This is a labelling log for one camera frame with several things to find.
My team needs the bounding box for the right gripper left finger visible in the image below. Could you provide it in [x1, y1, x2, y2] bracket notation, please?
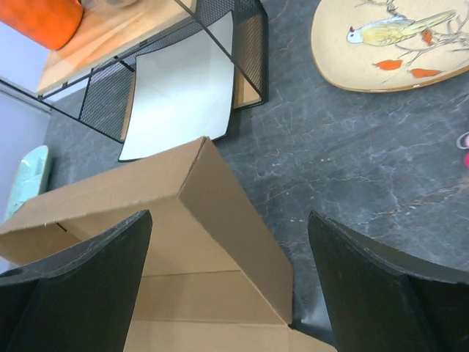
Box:
[1, 210, 152, 351]

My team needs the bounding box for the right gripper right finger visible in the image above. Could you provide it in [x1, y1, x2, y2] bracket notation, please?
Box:
[291, 211, 468, 351]

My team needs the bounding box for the brown cardboard box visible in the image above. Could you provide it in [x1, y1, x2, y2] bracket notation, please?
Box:
[1, 138, 331, 351]

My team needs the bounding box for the mint green divided tray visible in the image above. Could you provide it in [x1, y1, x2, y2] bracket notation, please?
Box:
[4, 145, 52, 222]

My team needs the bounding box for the pink flower toy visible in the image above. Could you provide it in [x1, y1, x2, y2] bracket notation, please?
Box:
[456, 131, 469, 168]

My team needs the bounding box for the white square plate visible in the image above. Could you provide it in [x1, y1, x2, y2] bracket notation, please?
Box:
[119, 12, 235, 161]

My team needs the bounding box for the beige floral plate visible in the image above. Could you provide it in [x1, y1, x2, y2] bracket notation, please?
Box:
[311, 1, 468, 92]

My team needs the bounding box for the orange enamel mug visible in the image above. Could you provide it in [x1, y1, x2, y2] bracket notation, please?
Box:
[1, 0, 84, 51]

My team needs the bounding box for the black wire wooden shelf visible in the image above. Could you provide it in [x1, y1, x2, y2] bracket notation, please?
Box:
[36, 0, 270, 143]

